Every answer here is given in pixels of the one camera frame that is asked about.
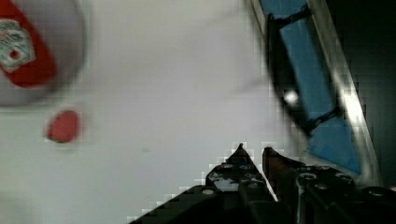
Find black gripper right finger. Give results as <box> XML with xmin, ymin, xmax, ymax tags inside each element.
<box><xmin>262</xmin><ymin>147</ymin><xmax>395</xmax><ymax>224</ymax></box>

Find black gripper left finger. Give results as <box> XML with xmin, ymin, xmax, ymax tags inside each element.
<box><xmin>129</xmin><ymin>145</ymin><xmax>274</xmax><ymax>224</ymax></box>

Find black toaster oven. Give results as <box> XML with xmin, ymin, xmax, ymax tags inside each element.
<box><xmin>248</xmin><ymin>0</ymin><xmax>396</xmax><ymax>190</ymax></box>

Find pink strawberry toy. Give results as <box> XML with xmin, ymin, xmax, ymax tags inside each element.
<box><xmin>46</xmin><ymin>110</ymin><xmax>80</xmax><ymax>143</ymax></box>

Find grey round plate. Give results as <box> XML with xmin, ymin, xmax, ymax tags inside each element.
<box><xmin>1</xmin><ymin>0</ymin><xmax>87</xmax><ymax>106</ymax></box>

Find red ketchup bottle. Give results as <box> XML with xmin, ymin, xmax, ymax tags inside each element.
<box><xmin>0</xmin><ymin>0</ymin><xmax>56</xmax><ymax>88</ymax></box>

